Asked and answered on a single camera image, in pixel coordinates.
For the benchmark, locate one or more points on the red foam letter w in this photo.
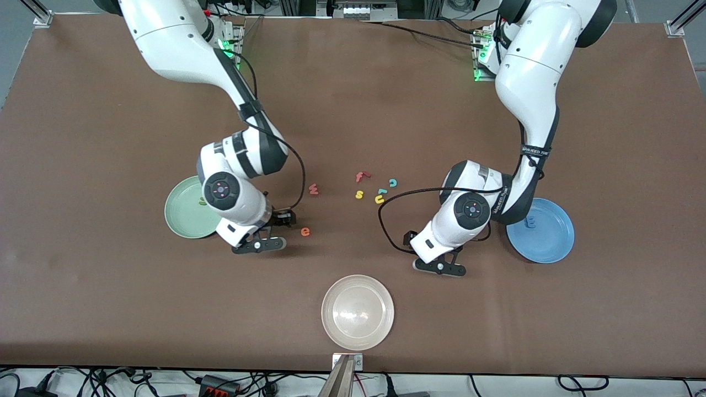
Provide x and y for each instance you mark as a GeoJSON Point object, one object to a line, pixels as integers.
{"type": "Point", "coordinates": [313, 190]}

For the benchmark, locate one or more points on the blue foam letter m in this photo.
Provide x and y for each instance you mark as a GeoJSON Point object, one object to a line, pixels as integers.
{"type": "Point", "coordinates": [530, 221]}

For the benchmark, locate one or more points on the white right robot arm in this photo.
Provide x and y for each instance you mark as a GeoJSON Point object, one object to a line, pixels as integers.
{"type": "Point", "coordinates": [176, 38]}

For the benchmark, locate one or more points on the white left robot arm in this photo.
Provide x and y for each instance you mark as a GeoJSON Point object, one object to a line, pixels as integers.
{"type": "Point", "coordinates": [529, 71]}

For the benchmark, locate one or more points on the red foam letter f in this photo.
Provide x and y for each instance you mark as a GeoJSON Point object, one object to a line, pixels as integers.
{"type": "Point", "coordinates": [359, 177]}

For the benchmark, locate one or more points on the beige plate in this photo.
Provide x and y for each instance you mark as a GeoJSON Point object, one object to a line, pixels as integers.
{"type": "Point", "coordinates": [357, 312]}

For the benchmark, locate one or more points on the pale green plate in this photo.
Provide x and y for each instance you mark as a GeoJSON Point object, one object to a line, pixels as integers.
{"type": "Point", "coordinates": [185, 218]}

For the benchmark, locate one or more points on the blue plate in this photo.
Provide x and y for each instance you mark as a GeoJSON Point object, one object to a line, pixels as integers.
{"type": "Point", "coordinates": [551, 237]}

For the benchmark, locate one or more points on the black plug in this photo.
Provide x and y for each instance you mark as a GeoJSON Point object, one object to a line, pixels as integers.
{"type": "Point", "coordinates": [268, 390]}

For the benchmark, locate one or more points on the black power strip red switches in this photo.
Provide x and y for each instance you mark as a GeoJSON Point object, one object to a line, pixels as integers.
{"type": "Point", "coordinates": [218, 386]}

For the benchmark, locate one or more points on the grey power strip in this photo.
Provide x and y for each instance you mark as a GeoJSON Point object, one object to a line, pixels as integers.
{"type": "Point", "coordinates": [361, 11]}

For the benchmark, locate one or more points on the black adapter box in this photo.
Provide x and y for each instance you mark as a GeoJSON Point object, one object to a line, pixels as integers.
{"type": "Point", "coordinates": [36, 392]}

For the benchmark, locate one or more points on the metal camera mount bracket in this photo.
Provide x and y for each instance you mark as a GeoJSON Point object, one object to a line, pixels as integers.
{"type": "Point", "coordinates": [343, 377]}

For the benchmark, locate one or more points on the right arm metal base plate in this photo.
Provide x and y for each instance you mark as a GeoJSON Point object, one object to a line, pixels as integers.
{"type": "Point", "coordinates": [238, 55]}

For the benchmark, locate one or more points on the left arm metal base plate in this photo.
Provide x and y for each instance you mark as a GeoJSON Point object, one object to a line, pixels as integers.
{"type": "Point", "coordinates": [479, 66]}

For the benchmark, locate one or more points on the metal table corner bracket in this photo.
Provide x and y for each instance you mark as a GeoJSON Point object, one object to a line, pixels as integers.
{"type": "Point", "coordinates": [678, 25]}
{"type": "Point", "coordinates": [43, 19]}

